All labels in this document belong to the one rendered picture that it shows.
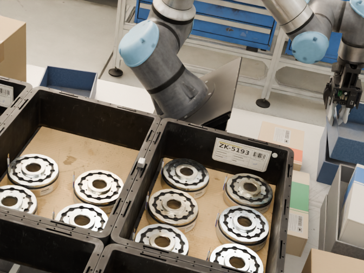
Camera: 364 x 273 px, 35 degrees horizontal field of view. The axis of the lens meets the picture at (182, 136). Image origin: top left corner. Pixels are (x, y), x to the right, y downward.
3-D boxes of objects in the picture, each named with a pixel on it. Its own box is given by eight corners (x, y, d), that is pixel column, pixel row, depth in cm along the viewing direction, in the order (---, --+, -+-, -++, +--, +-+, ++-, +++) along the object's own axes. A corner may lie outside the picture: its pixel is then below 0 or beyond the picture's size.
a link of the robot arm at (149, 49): (137, 96, 148) (105, 53, 143) (155, 67, 158) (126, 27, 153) (173, 80, 142) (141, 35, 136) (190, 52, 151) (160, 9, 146)
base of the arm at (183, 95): (164, 103, 162) (144, 76, 158) (210, 78, 157) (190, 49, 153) (157, 131, 150) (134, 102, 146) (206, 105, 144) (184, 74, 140)
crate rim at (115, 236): (161, 124, 131) (162, 115, 130) (292, 156, 129) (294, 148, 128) (106, 250, 99) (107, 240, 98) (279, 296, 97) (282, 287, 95)
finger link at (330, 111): (321, 133, 153) (329, 103, 147) (320, 121, 158) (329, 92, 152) (333, 135, 152) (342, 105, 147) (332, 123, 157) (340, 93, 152)
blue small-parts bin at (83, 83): (46, 85, 175) (46, 64, 171) (96, 92, 176) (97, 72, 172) (31, 123, 159) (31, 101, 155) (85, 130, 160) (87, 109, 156)
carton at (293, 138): (256, 141, 168) (262, 120, 163) (297, 152, 167) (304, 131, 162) (249, 175, 155) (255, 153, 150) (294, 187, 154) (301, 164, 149)
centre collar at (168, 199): (163, 195, 119) (163, 193, 119) (187, 200, 119) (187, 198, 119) (159, 211, 115) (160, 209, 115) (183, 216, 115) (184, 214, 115)
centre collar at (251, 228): (232, 212, 118) (233, 210, 118) (256, 217, 118) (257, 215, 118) (231, 229, 114) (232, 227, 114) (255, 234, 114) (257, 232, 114)
